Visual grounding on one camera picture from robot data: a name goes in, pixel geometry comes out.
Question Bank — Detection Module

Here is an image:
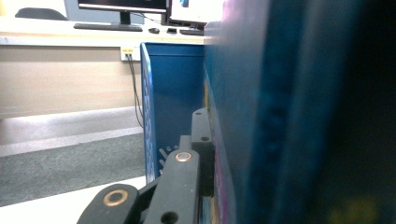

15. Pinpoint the dark office chair back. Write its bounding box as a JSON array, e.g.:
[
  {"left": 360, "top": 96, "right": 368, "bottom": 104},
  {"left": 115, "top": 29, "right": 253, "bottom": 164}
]
[{"left": 14, "top": 7, "right": 68, "bottom": 21}]

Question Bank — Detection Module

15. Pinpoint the black computer monitor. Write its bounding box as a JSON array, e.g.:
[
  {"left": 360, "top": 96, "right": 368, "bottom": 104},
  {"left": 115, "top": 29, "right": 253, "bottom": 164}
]
[{"left": 78, "top": 0, "right": 171, "bottom": 26}]

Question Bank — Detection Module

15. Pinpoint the blue picture book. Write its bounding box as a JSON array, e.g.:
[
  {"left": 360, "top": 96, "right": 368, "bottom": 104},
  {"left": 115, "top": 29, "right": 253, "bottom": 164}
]
[{"left": 204, "top": 0, "right": 331, "bottom": 224}]

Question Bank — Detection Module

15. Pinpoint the white office desk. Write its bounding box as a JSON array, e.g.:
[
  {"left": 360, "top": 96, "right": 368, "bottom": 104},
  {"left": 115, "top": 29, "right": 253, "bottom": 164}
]
[{"left": 0, "top": 17, "right": 206, "bottom": 48}]

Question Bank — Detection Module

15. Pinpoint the lit computer monitor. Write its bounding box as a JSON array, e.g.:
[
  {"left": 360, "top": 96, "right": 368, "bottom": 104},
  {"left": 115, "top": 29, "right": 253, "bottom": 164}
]
[{"left": 169, "top": 0, "right": 226, "bottom": 26}]

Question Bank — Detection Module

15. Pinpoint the blue plastic file rack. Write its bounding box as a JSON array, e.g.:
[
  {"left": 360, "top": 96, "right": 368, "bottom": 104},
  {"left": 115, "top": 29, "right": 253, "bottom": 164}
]
[{"left": 139, "top": 41, "right": 208, "bottom": 185}]

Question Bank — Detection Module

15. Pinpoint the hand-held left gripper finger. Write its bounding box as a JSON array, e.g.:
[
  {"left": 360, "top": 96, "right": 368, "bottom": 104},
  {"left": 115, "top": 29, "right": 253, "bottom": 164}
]
[{"left": 190, "top": 107, "right": 216, "bottom": 198}]

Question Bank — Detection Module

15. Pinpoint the black wall socket cable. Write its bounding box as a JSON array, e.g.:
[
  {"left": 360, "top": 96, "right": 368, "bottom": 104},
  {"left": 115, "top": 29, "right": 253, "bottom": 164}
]
[{"left": 125, "top": 54, "right": 145, "bottom": 129}]

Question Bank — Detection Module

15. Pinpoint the white wall socket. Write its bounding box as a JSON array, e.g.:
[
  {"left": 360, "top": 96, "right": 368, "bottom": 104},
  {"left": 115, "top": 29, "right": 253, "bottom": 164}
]
[{"left": 120, "top": 46, "right": 142, "bottom": 62}]

